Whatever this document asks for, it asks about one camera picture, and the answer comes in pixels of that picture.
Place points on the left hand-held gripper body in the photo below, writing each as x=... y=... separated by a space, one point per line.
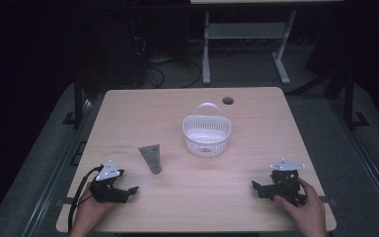
x=109 y=194

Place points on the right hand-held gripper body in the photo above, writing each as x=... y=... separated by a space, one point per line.
x=286 y=186

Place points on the grey squeeze tube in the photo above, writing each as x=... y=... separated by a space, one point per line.
x=152 y=158

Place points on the white plastic basket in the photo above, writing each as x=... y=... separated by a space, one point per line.
x=206 y=133

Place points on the person's right hand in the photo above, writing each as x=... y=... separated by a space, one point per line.
x=306 y=212

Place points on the black metal stand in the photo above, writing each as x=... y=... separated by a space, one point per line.
x=78 y=102
x=349 y=98

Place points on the metal floor rail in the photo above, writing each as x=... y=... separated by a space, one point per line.
x=365 y=158
x=59 y=164

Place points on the white metal desk frame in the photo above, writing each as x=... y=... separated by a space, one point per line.
x=245 y=31

